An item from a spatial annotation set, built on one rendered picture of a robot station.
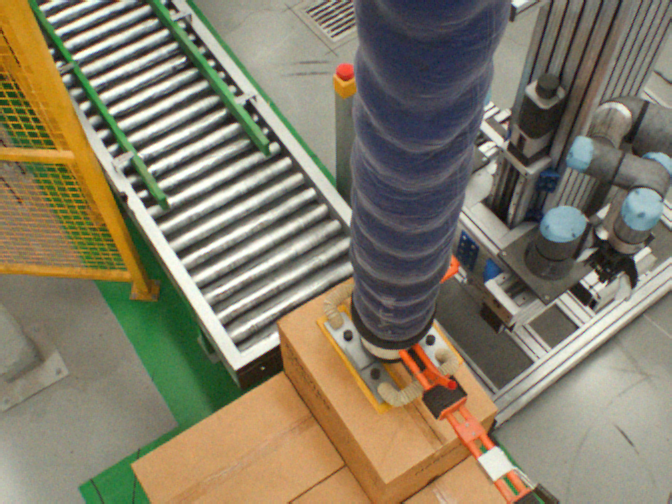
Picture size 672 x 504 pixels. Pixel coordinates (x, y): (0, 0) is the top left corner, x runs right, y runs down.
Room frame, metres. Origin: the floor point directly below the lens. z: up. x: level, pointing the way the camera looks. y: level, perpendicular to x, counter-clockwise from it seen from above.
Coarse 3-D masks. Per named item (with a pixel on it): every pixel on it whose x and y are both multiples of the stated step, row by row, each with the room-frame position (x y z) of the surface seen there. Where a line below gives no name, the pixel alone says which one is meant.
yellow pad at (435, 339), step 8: (432, 328) 0.99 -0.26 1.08; (432, 336) 0.96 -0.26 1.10; (440, 336) 0.97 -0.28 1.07; (424, 344) 0.94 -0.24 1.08; (432, 344) 0.94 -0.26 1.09; (440, 344) 0.94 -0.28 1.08; (448, 344) 0.94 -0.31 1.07; (432, 352) 0.92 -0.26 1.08; (456, 352) 0.92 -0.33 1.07; (432, 360) 0.89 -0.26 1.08
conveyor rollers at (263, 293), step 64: (64, 0) 2.88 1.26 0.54; (128, 0) 2.87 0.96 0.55; (64, 64) 2.49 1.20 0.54; (128, 64) 2.48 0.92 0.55; (128, 128) 2.15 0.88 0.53; (192, 128) 2.13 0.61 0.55; (192, 192) 1.82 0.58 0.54; (192, 256) 1.53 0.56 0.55; (320, 256) 1.53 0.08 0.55; (256, 320) 1.26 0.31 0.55
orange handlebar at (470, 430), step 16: (448, 272) 1.11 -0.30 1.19; (400, 352) 0.87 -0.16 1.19; (416, 352) 0.87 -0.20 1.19; (416, 368) 0.82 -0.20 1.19; (432, 368) 0.82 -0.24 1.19; (448, 416) 0.69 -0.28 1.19; (464, 416) 0.69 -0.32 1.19; (464, 432) 0.65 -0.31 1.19; (480, 432) 0.65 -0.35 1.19; (512, 480) 0.52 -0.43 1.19; (512, 496) 0.48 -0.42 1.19
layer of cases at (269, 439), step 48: (288, 384) 1.02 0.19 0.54; (192, 432) 0.85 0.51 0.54; (240, 432) 0.85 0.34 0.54; (288, 432) 0.85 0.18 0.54; (144, 480) 0.69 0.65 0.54; (192, 480) 0.69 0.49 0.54; (240, 480) 0.69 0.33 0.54; (288, 480) 0.69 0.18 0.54; (336, 480) 0.69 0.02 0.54; (480, 480) 0.69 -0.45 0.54
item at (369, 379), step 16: (320, 320) 1.02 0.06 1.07; (336, 336) 0.97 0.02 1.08; (352, 336) 0.96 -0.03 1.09; (336, 352) 0.92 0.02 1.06; (352, 368) 0.87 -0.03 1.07; (368, 368) 0.87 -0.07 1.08; (384, 368) 0.87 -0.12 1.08; (368, 384) 0.82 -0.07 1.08; (400, 384) 0.82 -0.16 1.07; (384, 400) 0.78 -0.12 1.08
